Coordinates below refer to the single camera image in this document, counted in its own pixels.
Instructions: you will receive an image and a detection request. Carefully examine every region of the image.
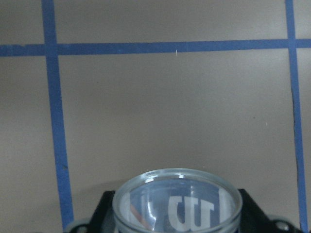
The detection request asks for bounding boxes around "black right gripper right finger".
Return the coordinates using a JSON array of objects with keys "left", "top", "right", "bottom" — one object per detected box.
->
[{"left": 238, "top": 189, "right": 303, "bottom": 233}]

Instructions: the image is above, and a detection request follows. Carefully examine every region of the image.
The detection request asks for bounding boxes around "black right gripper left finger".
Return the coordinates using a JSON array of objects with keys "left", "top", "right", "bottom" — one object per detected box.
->
[{"left": 63, "top": 190, "right": 117, "bottom": 233}]

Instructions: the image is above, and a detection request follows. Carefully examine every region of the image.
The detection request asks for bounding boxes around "tennis ball can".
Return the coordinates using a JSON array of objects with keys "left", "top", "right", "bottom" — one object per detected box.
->
[{"left": 113, "top": 168, "right": 242, "bottom": 233}]

